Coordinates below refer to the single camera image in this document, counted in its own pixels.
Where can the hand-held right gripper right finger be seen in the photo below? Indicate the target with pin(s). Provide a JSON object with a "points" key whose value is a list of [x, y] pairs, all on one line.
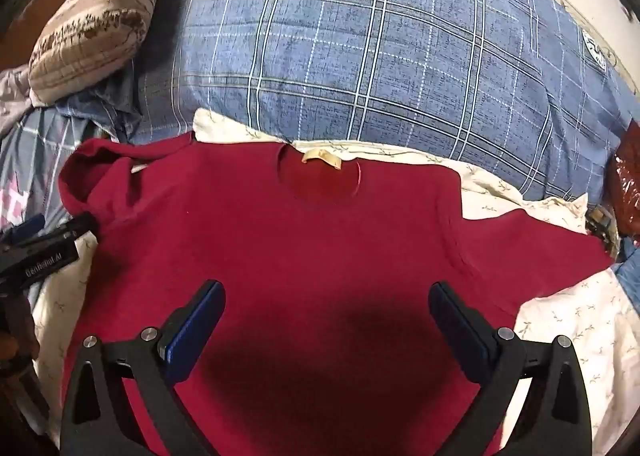
{"points": [[459, 331]]}

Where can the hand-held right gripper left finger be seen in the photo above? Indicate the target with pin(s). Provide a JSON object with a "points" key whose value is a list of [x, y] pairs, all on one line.
{"points": [[199, 328]]}

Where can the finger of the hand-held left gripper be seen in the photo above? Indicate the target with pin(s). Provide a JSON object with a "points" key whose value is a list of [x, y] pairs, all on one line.
{"points": [[75, 225], [22, 228]]}

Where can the red sweater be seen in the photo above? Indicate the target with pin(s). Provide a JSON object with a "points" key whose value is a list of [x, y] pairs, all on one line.
{"points": [[310, 246]]}

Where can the person's left hand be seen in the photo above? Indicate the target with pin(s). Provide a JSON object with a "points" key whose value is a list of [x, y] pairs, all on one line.
{"points": [[22, 331]]}

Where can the grey plaid blanket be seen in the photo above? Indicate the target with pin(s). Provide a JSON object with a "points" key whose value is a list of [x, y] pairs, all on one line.
{"points": [[30, 156]]}

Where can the white leaf-print bed sheet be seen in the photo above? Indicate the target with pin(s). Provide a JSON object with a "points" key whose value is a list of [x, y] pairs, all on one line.
{"points": [[570, 336]]}

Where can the beige striped pillow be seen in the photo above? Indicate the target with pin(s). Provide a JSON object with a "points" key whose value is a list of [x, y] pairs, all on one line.
{"points": [[100, 11]]}

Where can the red plastic bag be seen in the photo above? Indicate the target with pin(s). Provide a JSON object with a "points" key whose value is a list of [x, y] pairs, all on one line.
{"points": [[627, 186]]}

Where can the brown wooden headboard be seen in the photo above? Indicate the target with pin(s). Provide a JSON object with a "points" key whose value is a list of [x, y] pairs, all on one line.
{"points": [[30, 1]]}

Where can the blue plaid quilt with emblem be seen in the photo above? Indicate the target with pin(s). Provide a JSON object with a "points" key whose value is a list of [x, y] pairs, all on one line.
{"points": [[380, 51]]}

